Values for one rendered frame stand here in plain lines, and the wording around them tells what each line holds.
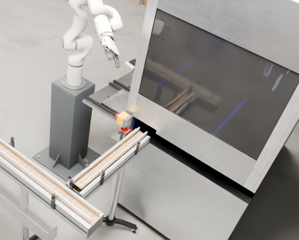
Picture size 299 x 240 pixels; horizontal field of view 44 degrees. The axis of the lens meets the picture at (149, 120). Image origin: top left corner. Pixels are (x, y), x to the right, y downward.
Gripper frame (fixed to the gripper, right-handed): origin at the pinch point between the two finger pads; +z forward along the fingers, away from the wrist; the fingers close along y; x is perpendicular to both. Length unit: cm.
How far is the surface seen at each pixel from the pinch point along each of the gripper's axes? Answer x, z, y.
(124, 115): 22, 7, 50
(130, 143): 25, 26, 52
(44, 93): 144, -116, 148
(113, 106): 36, -15, 69
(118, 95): 33, -26, 78
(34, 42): 165, -223, 182
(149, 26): -23.7, -17.1, 10.1
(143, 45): -14.3, -13.7, 18.7
